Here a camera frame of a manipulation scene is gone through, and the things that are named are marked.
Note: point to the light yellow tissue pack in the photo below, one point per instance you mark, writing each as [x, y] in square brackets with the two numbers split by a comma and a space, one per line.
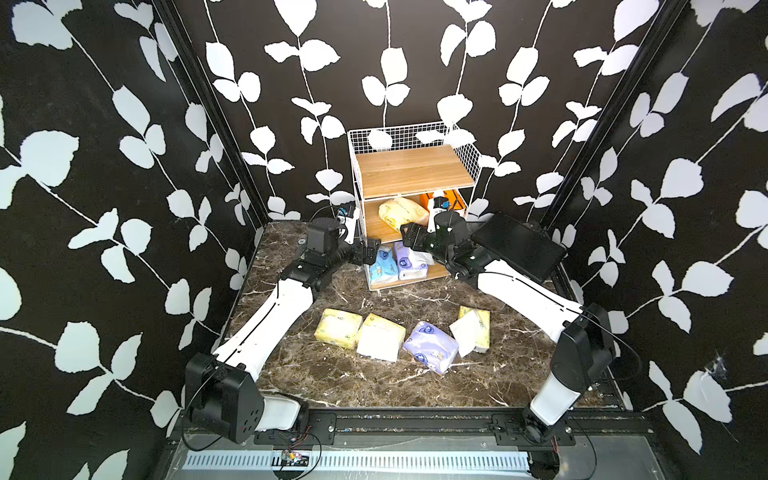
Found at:
[340, 328]

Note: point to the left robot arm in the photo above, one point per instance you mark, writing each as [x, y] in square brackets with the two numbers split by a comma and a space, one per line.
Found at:
[222, 396]

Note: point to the black carrying case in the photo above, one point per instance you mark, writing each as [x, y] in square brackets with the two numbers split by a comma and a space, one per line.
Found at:
[525, 249]

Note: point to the purple tissue pack bottom shelf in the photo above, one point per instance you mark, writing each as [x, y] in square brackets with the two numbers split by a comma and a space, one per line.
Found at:
[411, 265]

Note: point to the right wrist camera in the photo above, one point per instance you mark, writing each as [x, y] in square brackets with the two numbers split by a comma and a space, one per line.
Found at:
[437, 203]

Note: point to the white slotted cable duct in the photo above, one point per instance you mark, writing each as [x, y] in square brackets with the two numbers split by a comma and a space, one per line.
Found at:
[473, 463]

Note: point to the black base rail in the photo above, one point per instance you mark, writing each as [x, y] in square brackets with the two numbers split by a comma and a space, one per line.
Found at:
[505, 425]

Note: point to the yellow tissue pack shelf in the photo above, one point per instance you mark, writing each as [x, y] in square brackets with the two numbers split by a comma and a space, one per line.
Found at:
[399, 211]

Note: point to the orange-yellow tissue pack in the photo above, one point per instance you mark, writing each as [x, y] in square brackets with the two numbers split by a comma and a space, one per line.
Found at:
[380, 338]

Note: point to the small circuit board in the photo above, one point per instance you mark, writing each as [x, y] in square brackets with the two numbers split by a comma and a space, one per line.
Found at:
[292, 458]

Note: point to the orange tissue pack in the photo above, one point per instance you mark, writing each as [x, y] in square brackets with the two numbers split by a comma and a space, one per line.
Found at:
[452, 197]

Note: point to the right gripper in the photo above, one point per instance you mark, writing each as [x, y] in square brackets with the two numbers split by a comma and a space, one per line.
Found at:
[417, 229]

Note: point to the white wire shelf rack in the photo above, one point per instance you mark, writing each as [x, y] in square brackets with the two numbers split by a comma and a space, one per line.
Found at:
[408, 161]

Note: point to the blue tissue pack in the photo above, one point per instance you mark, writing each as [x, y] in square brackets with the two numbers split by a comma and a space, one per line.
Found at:
[384, 270]

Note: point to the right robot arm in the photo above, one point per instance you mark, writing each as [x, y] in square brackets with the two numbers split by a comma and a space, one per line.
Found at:
[584, 346]

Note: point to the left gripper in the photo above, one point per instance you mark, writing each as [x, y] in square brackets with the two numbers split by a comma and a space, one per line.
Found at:
[370, 251]

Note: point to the pale yellow tissue pack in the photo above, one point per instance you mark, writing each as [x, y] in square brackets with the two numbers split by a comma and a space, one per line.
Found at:
[471, 330]

